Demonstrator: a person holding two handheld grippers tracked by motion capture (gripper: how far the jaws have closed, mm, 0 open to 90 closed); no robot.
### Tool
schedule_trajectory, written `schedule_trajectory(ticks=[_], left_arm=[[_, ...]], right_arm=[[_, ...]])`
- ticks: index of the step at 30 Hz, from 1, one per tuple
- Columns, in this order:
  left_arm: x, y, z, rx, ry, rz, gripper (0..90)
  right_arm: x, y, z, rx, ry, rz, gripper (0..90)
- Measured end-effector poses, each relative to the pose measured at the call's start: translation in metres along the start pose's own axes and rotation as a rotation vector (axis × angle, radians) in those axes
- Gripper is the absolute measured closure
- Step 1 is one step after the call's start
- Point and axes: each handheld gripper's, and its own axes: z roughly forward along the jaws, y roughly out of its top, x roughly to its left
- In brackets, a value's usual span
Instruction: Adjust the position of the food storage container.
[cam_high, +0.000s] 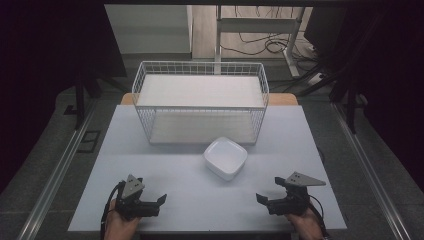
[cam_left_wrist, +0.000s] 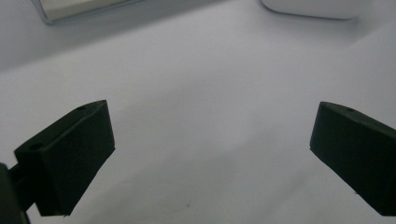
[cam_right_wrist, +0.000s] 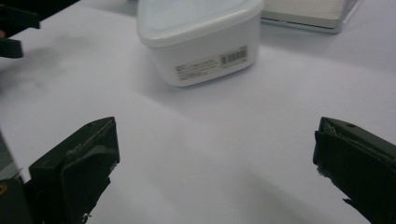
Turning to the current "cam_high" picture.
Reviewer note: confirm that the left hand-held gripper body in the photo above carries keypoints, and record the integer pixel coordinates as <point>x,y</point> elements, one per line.
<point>133,205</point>

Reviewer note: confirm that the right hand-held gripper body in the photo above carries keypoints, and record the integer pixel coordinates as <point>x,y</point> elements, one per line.
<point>293,203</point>

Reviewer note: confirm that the white square bowl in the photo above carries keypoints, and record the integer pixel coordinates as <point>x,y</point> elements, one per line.
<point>225,157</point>

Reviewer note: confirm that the person's left hand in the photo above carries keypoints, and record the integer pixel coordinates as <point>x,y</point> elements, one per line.
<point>118,228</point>

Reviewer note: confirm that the person's right hand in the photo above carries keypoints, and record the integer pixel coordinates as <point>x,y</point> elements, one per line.
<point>308,226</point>

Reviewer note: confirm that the wooden table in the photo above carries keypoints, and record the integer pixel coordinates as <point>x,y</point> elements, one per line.
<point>283,99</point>

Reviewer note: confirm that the black metal stand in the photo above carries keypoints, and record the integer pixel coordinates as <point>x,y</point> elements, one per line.
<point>350,103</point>
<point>80,100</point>

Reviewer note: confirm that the white power strip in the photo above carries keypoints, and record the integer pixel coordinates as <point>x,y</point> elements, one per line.
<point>315,79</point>

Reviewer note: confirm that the dark curtain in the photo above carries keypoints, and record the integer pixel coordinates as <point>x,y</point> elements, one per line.
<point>46,66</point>
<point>386,66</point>

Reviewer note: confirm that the white cabinet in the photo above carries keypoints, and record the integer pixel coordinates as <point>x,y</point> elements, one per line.
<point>150,30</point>

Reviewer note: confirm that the black floor outlet frame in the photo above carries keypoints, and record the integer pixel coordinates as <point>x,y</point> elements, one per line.
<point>89,141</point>

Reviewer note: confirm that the aluminium floor rail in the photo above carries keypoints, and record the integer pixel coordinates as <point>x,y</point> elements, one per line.
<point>366,166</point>
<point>56,176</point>

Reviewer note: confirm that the white metal desk frame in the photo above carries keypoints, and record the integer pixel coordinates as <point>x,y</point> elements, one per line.
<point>256,25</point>

